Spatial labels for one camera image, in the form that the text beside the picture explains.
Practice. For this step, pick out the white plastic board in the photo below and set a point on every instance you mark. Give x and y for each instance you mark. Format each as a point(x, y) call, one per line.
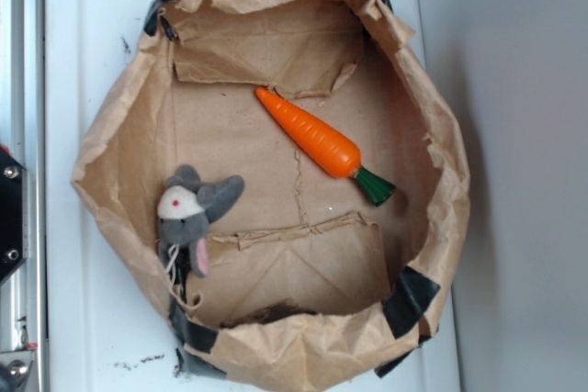
point(104, 333)

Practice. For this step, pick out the grey plush rabbit toy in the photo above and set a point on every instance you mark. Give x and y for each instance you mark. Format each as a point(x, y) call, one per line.
point(185, 211)

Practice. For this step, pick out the aluminium frame rail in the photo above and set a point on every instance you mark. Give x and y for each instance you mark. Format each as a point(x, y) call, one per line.
point(24, 341)

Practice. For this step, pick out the orange plastic toy carrot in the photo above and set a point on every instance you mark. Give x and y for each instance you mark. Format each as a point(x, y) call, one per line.
point(329, 148)

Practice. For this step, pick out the black metal bracket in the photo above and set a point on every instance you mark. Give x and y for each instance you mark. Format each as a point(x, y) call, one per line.
point(13, 248)

